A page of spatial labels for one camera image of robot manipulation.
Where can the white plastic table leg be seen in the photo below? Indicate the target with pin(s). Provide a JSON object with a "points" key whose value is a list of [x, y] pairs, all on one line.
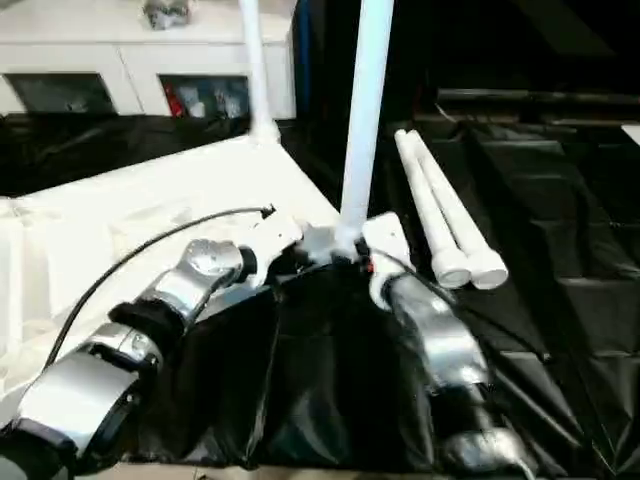
{"points": [[450, 200], [425, 200], [367, 100], [257, 65]]}

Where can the white plastic table top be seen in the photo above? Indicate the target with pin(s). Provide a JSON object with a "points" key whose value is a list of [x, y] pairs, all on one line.
{"points": [[125, 220]]}

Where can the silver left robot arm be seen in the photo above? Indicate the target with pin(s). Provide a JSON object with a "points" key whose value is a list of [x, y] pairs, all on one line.
{"points": [[175, 295]]}

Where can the black table mat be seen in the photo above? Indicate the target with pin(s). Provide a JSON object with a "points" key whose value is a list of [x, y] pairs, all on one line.
{"points": [[325, 360]]}

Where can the red bottle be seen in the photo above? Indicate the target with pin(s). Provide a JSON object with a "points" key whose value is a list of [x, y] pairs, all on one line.
{"points": [[175, 100]]}

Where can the dark long bar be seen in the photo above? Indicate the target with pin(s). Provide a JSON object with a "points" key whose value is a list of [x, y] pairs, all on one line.
{"points": [[540, 97]]}

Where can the white glass-door cabinet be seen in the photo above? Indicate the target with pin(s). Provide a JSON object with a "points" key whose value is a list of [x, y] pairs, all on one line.
{"points": [[125, 50]]}

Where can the dark bundle on cabinet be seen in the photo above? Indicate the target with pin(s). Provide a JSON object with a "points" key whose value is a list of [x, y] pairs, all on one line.
{"points": [[167, 12]]}

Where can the white flat board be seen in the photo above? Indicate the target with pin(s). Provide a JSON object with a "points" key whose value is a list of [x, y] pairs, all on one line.
{"points": [[632, 132]]}

